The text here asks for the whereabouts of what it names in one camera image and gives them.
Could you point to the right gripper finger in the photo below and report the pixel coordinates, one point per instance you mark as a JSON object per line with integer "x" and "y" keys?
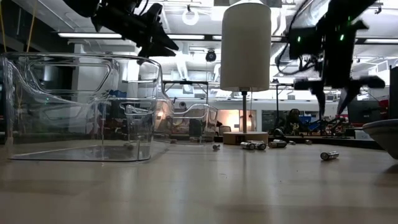
{"x": 321, "y": 99}
{"x": 348, "y": 95}

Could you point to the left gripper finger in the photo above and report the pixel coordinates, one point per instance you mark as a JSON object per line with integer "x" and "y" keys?
{"x": 166, "y": 40}
{"x": 155, "y": 52}

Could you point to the black copper Duracell battery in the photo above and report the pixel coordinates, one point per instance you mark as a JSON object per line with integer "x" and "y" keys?
{"x": 308, "y": 142}
{"x": 277, "y": 144}
{"x": 292, "y": 142}

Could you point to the silver black battery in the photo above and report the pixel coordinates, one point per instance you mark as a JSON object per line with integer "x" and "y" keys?
{"x": 329, "y": 155}
{"x": 216, "y": 147}
{"x": 260, "y": 146}
{"x": 247, "y": 146}

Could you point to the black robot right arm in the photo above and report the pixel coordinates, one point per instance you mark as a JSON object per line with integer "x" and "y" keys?
{"x": 351, "y": 9}

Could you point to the ceiling light strip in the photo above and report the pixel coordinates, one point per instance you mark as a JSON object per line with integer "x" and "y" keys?
{"x": 186, "y": 37}
{"x": 90, "y": 35}

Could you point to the black metal stand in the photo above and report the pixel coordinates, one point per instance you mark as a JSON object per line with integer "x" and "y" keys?
{"x": 186, "y": 82}

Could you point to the black desktop calculator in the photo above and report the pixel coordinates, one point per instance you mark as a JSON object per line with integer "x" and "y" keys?
{"x": 384, "y": 137}

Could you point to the white shade wooden base lamp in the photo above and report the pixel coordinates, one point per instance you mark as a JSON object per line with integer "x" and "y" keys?
{"x": 245, "y": 46}

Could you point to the clear plastic bin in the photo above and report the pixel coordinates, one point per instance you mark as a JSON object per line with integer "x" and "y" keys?
{"x": 199, "y": 124}
{"x": 77, "y": 124}

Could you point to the black ceiling camera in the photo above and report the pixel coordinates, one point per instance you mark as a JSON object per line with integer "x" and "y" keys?
{"x": 211, "y": 56}

